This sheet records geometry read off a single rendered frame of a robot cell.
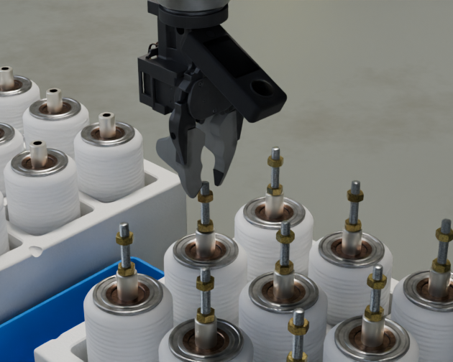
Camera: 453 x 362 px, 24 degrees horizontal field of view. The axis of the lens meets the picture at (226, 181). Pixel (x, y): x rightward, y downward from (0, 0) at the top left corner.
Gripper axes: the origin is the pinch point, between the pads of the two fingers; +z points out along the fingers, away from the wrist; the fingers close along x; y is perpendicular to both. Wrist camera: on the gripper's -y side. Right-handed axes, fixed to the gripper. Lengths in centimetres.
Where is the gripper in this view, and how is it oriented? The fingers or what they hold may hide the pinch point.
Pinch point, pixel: (209, 182)
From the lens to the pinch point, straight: 114.8
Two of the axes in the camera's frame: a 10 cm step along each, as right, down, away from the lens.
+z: 0.0, 8.7, 4.9
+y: -7.1, -3.4, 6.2
